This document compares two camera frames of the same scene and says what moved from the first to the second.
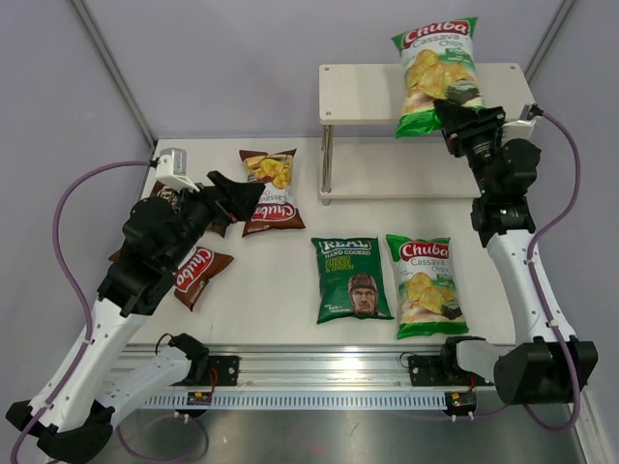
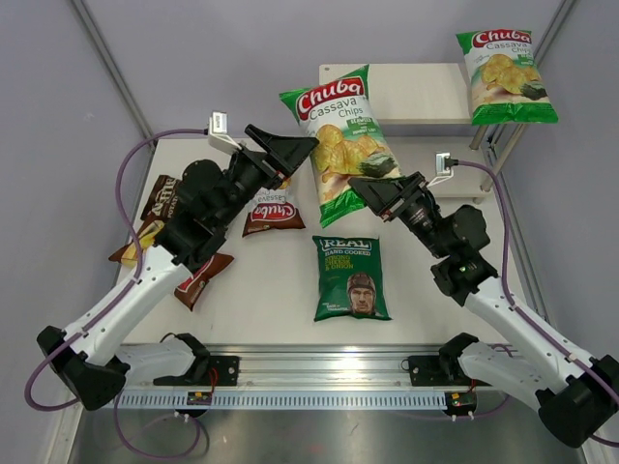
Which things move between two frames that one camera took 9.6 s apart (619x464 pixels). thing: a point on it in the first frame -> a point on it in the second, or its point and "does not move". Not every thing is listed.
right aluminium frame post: x=546 y=42 does not move
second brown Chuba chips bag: x=192 y=273 does not move
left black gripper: x=243 y=200 -> x=285 y=154
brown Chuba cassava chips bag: x=276 y=210 does not move
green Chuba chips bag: x=429 y=301 -> x=341 y=115
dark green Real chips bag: x=351 y=278 does not move
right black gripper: x=460 y=126 -> x=377 y=193
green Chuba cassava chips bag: x=438 y=64 -> x=505 y=83
